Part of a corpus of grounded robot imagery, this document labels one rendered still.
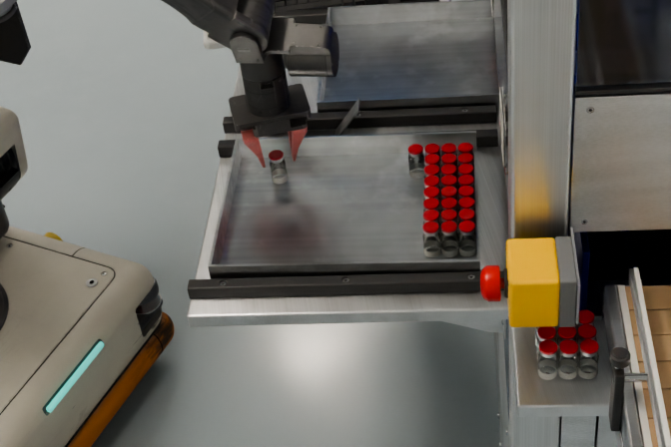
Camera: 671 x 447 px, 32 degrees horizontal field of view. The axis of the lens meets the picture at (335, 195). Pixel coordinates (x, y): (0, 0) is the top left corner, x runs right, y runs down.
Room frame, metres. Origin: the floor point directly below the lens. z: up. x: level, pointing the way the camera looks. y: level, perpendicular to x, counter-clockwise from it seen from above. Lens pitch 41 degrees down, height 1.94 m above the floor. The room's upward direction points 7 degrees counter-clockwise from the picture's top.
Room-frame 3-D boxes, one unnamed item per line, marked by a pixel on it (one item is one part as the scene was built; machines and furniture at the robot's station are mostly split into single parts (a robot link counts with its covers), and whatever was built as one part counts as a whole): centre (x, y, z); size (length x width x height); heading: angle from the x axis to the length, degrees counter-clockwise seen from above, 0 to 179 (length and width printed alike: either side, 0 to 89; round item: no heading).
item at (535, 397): (0.89, -0.25, 0.87); 0.14 x 0.13 x 0.02; 82
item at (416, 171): (1.26, -0.12, 0.90); 0.02 x 0.02 x 0.05
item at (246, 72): (1.28, 0.07, 1.09); 0.07 x 0.06 x 0.07; 76
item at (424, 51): (1.51, -0.18, 0.90); 0.34 x 0.26 x 0.04; 82
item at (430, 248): (1.17, -0.13, 0.90); 0.18 x 0.02 x 0.05; 171
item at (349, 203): (1.19, -0.02, 0.90); 0.34 x 0.26 x 0.04; 81
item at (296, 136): (1.28, 0.06, 0.96); 0.07 x 0.07 x 0.09; 7
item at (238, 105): (1.28, 0.07, 1.03); 0.10 x 0.07 x 0.07; 97
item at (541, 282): (0.91, -0.21, 0.99); 0.08 x 0.07 x 0.07; 82
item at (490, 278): (0.92, -0.16, 0.99); 0.04 x 0.04 x 0.04; 82
